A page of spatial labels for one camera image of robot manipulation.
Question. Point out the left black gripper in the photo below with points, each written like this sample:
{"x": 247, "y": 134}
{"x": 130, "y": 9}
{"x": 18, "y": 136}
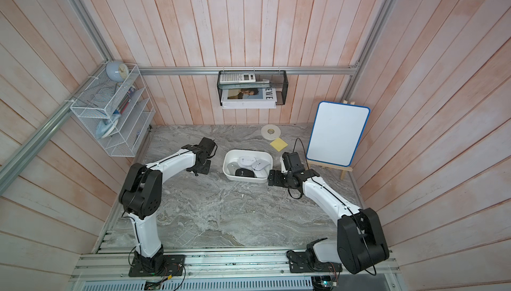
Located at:
{"x": 205, "y": 170}

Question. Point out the black mesh wall basket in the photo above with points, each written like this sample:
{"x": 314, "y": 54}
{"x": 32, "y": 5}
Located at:
{"x": 278, "y": 80}

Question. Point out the white calculator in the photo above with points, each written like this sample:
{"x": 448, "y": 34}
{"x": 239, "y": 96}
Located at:
{"x": 231, "y": 78}

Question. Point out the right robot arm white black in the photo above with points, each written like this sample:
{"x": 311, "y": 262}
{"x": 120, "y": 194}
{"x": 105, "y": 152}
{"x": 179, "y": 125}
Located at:
{"x": 360, "y": 242}

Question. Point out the green thin book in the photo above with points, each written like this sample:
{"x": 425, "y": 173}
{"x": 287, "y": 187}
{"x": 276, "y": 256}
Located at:
{"x": 246, "y": 85}

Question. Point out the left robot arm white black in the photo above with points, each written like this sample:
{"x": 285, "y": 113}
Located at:
{"x": 141, "y": 196}

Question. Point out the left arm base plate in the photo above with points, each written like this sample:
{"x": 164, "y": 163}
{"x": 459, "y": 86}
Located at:
{"x": 158, "y": 265}

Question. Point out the white wire wall rack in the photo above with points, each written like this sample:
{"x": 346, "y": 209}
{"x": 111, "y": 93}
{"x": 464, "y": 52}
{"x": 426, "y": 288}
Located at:
{"x": 118, "y": 115}

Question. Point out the white mouse in box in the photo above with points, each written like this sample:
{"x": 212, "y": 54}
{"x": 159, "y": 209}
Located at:
{"x": 246, "y": 161}

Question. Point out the black computer mouse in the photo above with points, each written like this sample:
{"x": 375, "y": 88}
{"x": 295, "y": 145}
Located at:
{"x": 246, "y": 173}

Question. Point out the small wooden easel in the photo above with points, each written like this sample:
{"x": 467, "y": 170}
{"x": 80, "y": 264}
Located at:
{"x": 333, "y": 167}

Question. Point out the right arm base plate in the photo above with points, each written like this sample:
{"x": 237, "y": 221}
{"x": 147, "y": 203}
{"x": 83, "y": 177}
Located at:
{"x": 306, "y": 262}

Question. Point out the yellow sticky note pad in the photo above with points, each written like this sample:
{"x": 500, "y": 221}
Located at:
{"x": 279, "y": 144}

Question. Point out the aluminium front rail frame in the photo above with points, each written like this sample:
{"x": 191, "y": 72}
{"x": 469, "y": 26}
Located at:
{"x": 113, "y": 264}

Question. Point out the grey computer mouse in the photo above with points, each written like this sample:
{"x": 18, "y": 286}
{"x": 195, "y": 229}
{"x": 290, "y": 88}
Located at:
{"x": 232, "y": 168}

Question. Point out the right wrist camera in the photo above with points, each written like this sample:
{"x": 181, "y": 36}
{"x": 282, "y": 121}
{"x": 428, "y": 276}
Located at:
{"x": 292, "y": 163}

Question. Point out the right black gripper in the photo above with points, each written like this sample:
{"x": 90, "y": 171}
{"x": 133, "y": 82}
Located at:
{"x": 277, "y": 178}

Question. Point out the white tape roll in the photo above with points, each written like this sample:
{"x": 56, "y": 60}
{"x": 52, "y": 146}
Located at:
{"x": 271, "y": 132}

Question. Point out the blue framed whiteboard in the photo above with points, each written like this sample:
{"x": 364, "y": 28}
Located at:
{"x": 338, "y": 133}

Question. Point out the white plastic storage box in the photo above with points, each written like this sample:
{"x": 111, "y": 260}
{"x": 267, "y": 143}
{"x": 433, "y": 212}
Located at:
{"x": 260, "y": 176}

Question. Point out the white magazine book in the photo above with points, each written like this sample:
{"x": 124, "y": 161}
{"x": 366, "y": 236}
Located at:
{"x": 249, "y": 98}

